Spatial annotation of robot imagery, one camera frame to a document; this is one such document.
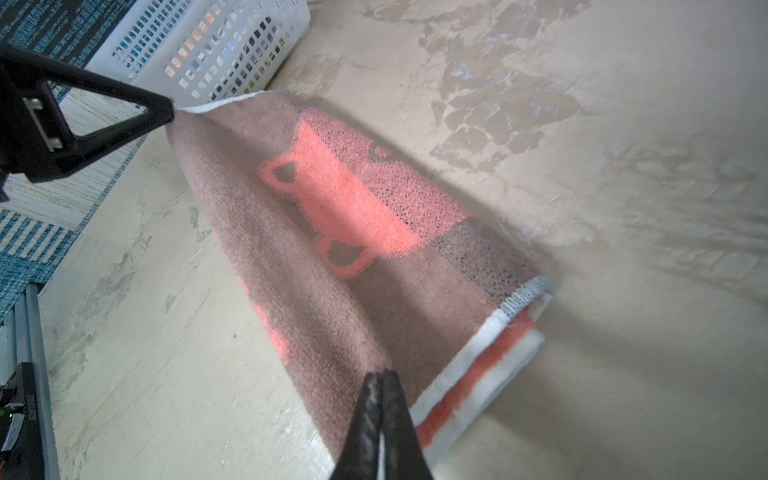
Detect aluminium front rail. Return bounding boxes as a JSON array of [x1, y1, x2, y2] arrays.
[[1, 283, 60, 479]]

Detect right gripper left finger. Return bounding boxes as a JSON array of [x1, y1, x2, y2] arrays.
[[330, 372, 383, 480]]

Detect pink red towel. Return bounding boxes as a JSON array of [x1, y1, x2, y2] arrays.
[[167, 92, 553, 465]]

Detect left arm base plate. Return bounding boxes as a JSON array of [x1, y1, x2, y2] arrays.
[[1, 362, 46, 480]]

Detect white plastic basket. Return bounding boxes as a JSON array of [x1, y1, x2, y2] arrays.
[[86, 0, 311, 108]]

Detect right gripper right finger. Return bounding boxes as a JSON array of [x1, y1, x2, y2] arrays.
[[381, 370, 433, 480]]

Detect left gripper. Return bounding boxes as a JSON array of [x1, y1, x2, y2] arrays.
[[1, 44, 174, 201]]

